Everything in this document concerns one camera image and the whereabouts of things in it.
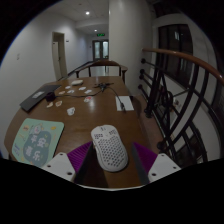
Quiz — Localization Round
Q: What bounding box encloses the green cartoon-print mouse pad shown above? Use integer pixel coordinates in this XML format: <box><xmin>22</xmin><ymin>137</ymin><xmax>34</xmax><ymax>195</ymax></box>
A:
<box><xmin>11</xmin><ymin>117</ymin><xmax>65</xmax><ymax>168</ymax></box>

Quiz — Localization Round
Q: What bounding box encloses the dark framed window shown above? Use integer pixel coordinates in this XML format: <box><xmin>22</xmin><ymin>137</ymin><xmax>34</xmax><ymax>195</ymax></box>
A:
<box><xmin>155</xmin><ymin>23</ymin><xmax>195</xmax><ymax>88</ymax></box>

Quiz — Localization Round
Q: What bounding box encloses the small black box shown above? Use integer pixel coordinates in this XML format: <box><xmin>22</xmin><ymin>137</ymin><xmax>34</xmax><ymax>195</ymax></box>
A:
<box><xmin>45</xmin><ymin>92</ymin><xmax>57</xmax><ymax>103</ymax></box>

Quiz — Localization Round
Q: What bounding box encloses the white cartoon sticker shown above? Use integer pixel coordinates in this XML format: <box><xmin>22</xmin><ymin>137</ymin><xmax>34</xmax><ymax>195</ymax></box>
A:
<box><xmin>66</xmin><ymin>106</ymin><xmax>77</xmax><ymax>117</ymax></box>

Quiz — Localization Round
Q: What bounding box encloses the white paper card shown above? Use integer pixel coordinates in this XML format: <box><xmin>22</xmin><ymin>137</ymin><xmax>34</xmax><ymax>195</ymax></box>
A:
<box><xmin>115</xmin><ymin>95</ymin><xmax>135</xmax><ymax>112</ymax></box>

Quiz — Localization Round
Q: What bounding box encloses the white perforated computer mouse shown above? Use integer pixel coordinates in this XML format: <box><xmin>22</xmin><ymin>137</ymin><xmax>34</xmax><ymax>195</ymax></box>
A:
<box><xmin>90</xmin><ymin>124</ymin><xmax>129</xmax><ymax>173</ymax></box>

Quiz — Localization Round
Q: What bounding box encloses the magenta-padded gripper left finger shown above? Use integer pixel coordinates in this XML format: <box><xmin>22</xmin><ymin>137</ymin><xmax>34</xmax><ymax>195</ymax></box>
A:
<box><xmin>41</xmin><ymin>141</ymin><xmax>95</xmax><ymax>185</ymax></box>

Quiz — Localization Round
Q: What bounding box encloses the black cable with plug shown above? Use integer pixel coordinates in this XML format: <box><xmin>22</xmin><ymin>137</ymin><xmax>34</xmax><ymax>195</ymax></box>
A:
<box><xmin>105</xmin><ymin>85</ymin><xmax>127</xmax><ymax>113</ymax></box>

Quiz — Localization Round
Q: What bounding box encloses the thin black cable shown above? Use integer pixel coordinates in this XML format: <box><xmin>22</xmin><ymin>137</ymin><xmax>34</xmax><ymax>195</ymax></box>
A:
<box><xmin>54</xmin><ymin>88</ymin><xmax>102</xmax><ymax>99</ymax></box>

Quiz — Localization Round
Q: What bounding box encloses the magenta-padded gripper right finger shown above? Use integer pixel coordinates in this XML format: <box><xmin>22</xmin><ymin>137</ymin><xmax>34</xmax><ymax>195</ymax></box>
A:
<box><xmin>130</xmin><ymin>142</ymin><xmax>182</xmax><ymax>186</ymax></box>

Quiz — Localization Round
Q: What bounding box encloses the black cable hub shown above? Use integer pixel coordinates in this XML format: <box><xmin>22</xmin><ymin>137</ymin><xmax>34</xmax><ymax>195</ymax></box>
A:
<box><xmin>93</xmin><ymin>82</ymin><xmax>114</xmax><ymax>92</ymax></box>

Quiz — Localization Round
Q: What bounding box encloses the white side door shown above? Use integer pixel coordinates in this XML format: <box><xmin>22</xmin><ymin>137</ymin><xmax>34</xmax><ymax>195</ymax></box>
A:
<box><xmin>51</xmin><ymin>31</ymin><xmax>68</xmax><ymax>81</ymax></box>

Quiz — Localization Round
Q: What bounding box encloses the glass double door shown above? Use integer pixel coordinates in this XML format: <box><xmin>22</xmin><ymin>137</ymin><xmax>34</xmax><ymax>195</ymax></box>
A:
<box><xmin>92</xmin><ymin>39</ymin><xmax>110</xmax><ymax>61</ymax></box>

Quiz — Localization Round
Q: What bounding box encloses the dark closed laptop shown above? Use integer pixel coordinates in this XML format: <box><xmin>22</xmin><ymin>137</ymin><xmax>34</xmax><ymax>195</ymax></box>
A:
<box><xmin>19</xmin><ymin>84</ymin><xmax>62</xmax><ymax>113</ymax></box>

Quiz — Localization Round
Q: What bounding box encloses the brown wooden armchair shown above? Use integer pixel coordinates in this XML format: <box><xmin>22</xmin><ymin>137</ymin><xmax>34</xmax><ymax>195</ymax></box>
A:
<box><xmin>74</xmin><ymin>59</ymin><xmax>129</xmax><ymax>83</ymax></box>

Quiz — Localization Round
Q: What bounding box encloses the black railing with wooden handrail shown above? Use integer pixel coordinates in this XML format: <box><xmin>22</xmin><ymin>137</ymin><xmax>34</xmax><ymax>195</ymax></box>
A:
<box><xmin>137</xmin><ymin>47</ymin><xmax>224</xmax><ymax>162</ymax></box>

